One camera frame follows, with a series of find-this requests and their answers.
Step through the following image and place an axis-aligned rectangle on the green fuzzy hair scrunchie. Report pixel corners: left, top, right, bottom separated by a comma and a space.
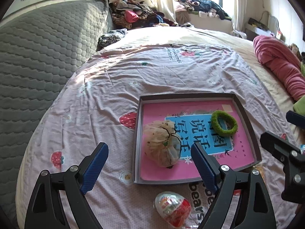
210, 110, 238, 137

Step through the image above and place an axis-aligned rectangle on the green cloth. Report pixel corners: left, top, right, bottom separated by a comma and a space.
293, 61, 305, 116

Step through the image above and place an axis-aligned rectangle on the pink rolled blanket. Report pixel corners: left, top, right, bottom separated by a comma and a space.
253, 35, 304, 101

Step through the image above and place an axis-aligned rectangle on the red egg-shaped wrapped toy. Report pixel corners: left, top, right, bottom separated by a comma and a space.
153, 191, 191, 228

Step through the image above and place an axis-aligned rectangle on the pink and blue book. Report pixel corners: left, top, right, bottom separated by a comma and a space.
139, 99, 257, 184

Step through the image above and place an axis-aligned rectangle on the white side desk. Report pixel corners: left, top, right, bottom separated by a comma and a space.
245, 17, 286, 42

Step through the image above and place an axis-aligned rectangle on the pink strawberry print bedsheet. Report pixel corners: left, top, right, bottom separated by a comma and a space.
15, 27, 304, 228

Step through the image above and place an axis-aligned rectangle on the dark shallow box tray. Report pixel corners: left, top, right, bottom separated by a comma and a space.
133, 93, 262, 185

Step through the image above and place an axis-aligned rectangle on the grey quilted headboard cover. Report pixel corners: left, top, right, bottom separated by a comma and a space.
1, 0, 113, 224

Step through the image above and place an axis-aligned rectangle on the clothes pile on windowsill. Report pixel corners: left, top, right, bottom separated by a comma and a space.
177, 0, 232, 21

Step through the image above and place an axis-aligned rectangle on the dark patterned cloth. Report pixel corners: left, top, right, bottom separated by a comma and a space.
96, 28, 128, 51

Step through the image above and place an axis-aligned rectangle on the clothes pile beside bed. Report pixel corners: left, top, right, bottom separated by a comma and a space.
109, 0, 178, 30

